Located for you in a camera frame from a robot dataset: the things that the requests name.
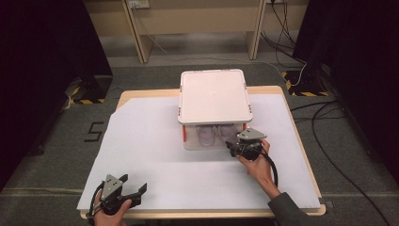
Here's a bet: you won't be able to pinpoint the beige wooden desk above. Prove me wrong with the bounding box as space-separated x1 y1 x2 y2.
82 0 311 65

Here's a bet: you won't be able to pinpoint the bundle of black cables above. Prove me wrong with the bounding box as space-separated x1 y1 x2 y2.
260 0 307 66

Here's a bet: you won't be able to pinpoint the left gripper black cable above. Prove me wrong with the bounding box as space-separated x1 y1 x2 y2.
86 181 104 226

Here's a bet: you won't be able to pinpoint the person's right hand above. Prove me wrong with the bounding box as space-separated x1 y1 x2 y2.
236 138 282 200

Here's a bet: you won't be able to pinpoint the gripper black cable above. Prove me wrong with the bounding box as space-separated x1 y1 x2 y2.
259 152 279 189
86 181 104 226

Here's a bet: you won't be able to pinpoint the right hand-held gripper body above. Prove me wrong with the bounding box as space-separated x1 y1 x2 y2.
230 126 268 162

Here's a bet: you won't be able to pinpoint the white wall socket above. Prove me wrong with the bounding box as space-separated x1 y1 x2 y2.
127 0 152 9

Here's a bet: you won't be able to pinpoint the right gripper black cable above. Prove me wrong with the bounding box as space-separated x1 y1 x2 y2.
259 152 279 189

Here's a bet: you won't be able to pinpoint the white plastic shoe box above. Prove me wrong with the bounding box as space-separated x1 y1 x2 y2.
177 68 254 152

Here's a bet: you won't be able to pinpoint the black floor cables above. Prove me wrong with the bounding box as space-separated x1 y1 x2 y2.
289 98 391 226

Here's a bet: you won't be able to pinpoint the black curtain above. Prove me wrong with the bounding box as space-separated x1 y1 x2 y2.
293 0 399 177
0 0 114 193

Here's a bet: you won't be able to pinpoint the wooden table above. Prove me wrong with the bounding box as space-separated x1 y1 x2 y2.
79 85 327 220

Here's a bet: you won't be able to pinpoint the yellow-black striped stand base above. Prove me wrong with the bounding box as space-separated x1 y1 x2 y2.
280 70 330 98
63 74 114 106

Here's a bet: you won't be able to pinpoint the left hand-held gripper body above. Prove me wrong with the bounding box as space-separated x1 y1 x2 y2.
99 173 141 216

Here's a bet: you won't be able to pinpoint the person's left hand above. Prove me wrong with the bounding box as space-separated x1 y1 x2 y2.
92 189 133 226

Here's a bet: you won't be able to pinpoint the white table cloth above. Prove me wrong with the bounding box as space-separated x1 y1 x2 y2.
76 93 322 212

